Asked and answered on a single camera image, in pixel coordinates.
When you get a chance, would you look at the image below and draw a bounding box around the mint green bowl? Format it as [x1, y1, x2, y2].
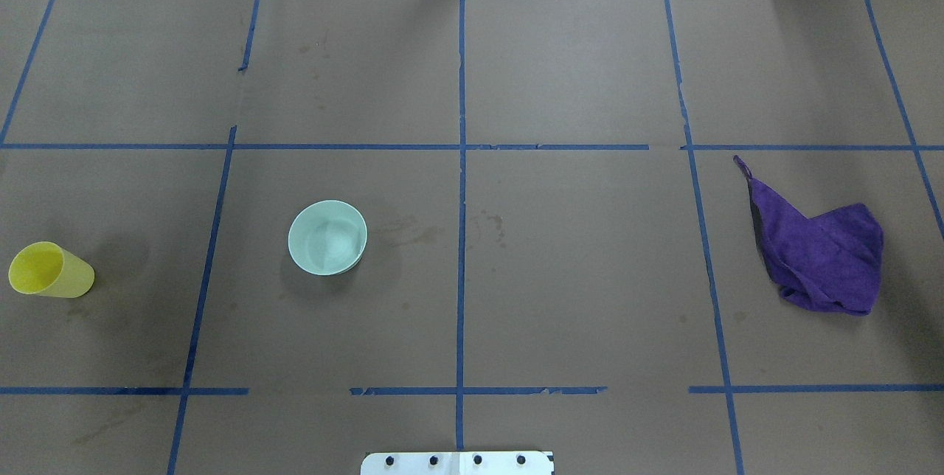
[287, 200, 368, 277]

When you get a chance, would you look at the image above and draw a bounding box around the purple microfiber cloth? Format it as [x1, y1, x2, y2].
[734, 156, 884, 316]

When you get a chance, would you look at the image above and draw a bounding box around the yellow plastic cup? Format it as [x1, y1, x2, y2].
[7, 242, 95, 298]

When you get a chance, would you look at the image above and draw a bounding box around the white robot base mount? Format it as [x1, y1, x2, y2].
[360, 451, 555, 474]

